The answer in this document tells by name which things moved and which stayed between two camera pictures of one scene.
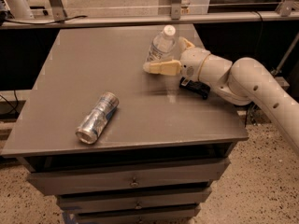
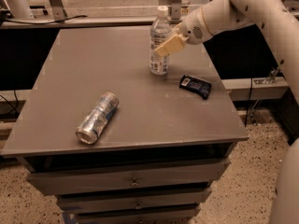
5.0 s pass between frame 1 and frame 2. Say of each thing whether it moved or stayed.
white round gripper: moved
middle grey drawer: stayed
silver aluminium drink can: stayed
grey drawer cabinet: stayed
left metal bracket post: stayed
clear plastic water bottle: moved
